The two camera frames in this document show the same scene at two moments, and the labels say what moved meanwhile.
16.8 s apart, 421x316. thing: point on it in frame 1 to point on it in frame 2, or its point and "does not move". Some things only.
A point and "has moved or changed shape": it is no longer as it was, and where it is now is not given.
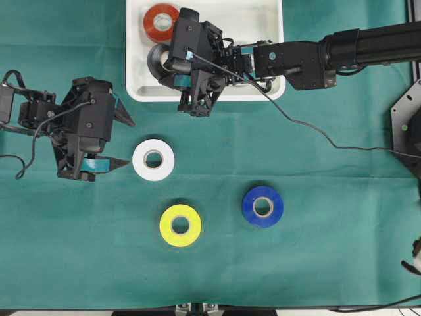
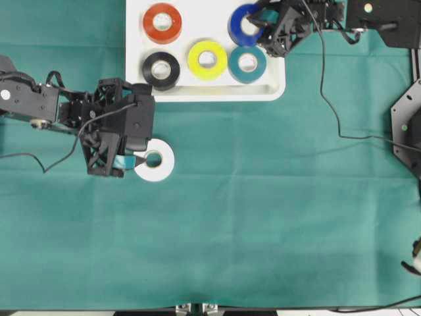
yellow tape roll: [166, 225] has moved or changed shape
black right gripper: [213, 66] to [284, 24]
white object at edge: [416, 252] does not move
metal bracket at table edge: [195, 309] does not move
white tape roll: [153, 174] does not move
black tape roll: [155, 65] to [157, 83]
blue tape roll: [258, 220] to [235, 22]
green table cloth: [295, 200] does not move
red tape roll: [148, 22] does not move
